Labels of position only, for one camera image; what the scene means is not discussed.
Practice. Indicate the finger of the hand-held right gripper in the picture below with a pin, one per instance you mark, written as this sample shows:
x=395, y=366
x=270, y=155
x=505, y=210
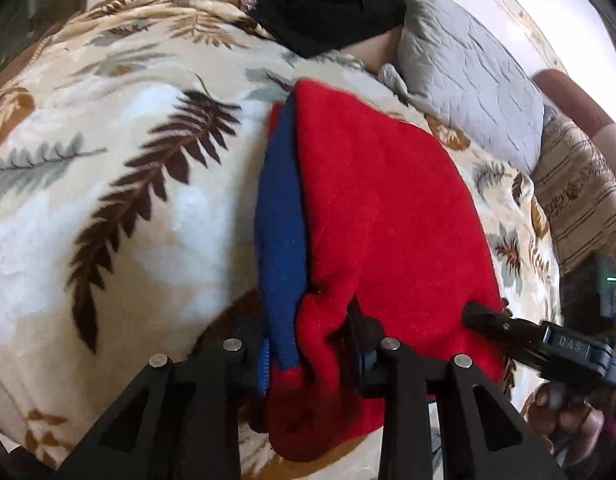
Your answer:
x=492, y=322

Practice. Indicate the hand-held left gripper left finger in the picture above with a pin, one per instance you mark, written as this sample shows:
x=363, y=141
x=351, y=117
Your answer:
x=263, y=367

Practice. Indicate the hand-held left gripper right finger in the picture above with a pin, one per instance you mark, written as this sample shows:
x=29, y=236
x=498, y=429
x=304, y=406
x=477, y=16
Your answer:
x=372, y=365

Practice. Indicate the red and blue sweater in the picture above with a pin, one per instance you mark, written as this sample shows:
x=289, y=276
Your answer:
x=387, y=210

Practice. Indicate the person's right hand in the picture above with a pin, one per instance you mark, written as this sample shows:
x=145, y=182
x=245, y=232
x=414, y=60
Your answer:
x=567, y=420

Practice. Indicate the striped floral cushion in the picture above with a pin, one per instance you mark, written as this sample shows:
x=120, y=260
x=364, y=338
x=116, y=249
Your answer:
x=582, y=210

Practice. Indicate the brown sofa armrest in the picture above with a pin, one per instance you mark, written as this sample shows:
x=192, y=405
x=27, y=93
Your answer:
x=572, y=97

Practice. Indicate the leaf print blanket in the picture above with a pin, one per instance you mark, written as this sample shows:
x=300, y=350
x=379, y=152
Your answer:
x=43, y=260

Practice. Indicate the grey quilted pillow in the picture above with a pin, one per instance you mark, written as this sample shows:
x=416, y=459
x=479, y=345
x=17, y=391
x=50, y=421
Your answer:
x=462, y=75

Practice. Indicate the beige pillow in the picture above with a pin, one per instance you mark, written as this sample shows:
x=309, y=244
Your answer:
x=372, y=50

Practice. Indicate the black garment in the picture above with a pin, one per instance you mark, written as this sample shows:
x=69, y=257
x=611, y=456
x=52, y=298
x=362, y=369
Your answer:
x=318, y=5

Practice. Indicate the glass panel door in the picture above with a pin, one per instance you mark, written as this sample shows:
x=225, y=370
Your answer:
x=18, y=10

